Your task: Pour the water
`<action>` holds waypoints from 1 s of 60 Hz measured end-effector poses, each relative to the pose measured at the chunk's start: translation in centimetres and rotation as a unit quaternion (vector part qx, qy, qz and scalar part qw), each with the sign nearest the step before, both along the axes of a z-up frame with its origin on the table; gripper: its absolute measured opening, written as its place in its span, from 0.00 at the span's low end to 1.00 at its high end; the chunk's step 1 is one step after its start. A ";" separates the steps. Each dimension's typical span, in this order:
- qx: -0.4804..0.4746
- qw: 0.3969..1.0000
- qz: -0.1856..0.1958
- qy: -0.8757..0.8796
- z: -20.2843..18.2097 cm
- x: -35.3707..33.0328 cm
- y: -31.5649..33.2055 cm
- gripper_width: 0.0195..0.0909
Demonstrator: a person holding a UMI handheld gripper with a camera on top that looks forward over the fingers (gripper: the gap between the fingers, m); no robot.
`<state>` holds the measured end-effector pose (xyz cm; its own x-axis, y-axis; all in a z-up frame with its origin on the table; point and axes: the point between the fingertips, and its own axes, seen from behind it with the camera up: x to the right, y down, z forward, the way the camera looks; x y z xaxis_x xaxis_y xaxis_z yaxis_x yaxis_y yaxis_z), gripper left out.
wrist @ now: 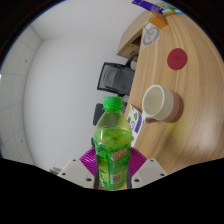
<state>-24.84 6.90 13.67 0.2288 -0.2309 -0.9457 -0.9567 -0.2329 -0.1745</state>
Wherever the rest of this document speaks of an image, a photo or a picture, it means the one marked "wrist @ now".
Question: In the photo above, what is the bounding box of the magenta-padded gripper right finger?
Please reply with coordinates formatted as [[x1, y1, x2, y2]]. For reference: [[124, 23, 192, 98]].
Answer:
[[126, 146, 168, 190]]

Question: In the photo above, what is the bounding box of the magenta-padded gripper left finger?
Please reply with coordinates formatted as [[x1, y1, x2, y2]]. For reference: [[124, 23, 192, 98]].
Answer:
[[57, 147, 100, 190]]

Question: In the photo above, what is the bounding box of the green drink bottle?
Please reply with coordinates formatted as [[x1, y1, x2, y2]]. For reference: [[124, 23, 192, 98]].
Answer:
[[92, 96, 134, 191]]

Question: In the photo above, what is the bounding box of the white and brown mug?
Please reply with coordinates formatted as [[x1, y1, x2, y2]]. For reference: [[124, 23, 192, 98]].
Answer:
[[141, 84, 185, 124]]

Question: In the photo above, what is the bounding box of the grey-backed office chair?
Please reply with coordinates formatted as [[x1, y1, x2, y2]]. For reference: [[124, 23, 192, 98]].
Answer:
[[96, 53, 139, 98]]

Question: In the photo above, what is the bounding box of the flat round red coaster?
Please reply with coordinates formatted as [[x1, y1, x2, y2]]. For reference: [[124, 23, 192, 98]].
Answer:
[[166, 47, 188, 71]]

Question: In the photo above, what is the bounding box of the white sheet with circle print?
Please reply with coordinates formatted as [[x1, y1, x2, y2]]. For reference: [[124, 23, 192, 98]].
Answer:
[[140, 22, 161, 51]]

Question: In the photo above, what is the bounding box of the wooden side desk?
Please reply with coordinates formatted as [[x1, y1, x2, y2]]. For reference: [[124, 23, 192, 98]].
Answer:
[[116, 9, 158, 64]]

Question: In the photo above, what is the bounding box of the orange-brown box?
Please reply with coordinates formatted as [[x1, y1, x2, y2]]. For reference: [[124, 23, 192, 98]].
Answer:
[[148, 15, 169, 30]]

